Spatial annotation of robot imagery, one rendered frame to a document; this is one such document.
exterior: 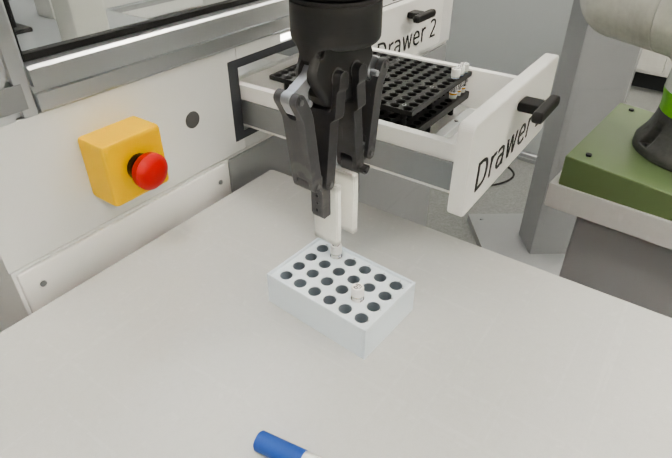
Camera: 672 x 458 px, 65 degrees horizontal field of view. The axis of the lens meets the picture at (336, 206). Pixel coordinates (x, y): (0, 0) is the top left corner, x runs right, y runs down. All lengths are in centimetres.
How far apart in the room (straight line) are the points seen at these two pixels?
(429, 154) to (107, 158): 34
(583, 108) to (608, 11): 83
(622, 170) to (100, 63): 65
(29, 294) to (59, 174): 13
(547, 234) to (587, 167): 108
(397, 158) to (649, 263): 43
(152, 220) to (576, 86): 124
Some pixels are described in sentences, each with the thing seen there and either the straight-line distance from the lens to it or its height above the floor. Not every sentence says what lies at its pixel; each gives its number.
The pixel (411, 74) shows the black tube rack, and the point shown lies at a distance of 76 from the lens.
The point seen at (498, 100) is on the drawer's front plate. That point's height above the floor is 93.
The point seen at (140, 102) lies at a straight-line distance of 64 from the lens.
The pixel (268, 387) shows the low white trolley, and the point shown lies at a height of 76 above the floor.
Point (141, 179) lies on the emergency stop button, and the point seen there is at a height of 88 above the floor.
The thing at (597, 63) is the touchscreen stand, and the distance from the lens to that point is 163.
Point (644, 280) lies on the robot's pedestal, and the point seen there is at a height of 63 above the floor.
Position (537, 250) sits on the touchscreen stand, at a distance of 189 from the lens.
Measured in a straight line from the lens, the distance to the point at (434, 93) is 69.
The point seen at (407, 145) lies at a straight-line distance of 60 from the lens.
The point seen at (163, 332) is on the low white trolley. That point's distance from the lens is 56.
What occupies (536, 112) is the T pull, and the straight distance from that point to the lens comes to 64.
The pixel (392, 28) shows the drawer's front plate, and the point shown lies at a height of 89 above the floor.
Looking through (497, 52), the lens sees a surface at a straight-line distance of 249.
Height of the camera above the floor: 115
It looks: 33 degrees down
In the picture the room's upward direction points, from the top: straight up
